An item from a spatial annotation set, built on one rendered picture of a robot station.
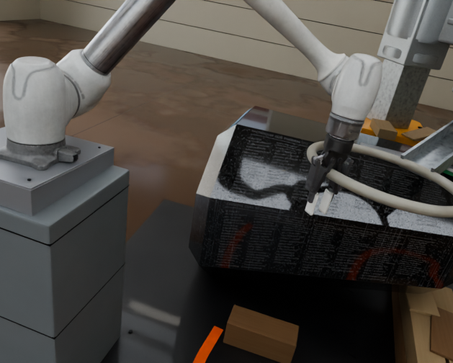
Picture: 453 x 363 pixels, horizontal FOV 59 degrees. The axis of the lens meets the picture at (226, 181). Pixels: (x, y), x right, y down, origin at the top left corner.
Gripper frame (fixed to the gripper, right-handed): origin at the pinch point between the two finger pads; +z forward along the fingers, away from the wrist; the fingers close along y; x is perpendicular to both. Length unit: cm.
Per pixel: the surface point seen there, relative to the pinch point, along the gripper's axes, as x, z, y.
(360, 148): 20.5, -9.5, 31.3
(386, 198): -16.3, -10.1, 5.5
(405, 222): 10, 16, 57
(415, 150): 12, -13, 49
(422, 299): 8, 59, 90
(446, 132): 18, -18, 70
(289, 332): 18, 74, 26
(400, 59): 87, -38, 111
